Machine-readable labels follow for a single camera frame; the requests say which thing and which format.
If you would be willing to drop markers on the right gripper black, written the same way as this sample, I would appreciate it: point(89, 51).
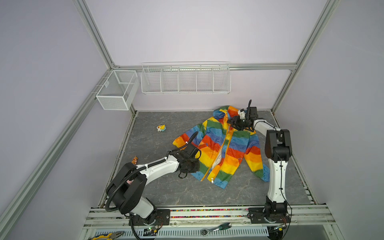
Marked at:
point(235, 121)

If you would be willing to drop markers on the yellow handled pliers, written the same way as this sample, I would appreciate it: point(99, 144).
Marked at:
point(109, 236)

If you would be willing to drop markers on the small orange toy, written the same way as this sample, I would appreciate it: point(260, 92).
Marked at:
point(135, 160)

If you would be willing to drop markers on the white mesh box basket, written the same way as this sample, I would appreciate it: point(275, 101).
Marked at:
point(118, 90)

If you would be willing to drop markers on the white slotted cable duct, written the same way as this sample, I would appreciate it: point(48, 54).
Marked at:
point(195, 233)

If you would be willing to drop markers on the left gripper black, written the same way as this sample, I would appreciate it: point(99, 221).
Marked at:
point(196, 168)

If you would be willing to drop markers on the small yellow duck toy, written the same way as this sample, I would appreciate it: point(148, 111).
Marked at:
point(161, 128)

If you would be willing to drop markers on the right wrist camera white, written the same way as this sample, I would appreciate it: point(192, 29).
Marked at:
point(242, 113)

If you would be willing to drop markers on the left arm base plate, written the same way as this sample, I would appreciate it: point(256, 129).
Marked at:
point(157, 217)

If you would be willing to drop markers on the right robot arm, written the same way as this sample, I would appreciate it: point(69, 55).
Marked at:
point(278, 150)

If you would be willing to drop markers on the rainbow striped jacket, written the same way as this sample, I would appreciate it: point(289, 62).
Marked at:
point(223, 148)

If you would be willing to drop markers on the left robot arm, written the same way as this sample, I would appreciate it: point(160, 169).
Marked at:
point(125, 192)

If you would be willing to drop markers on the long white wire basket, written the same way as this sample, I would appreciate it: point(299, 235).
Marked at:
point(186, 78)

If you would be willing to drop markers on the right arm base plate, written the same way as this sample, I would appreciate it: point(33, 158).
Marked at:
point(260, 215)

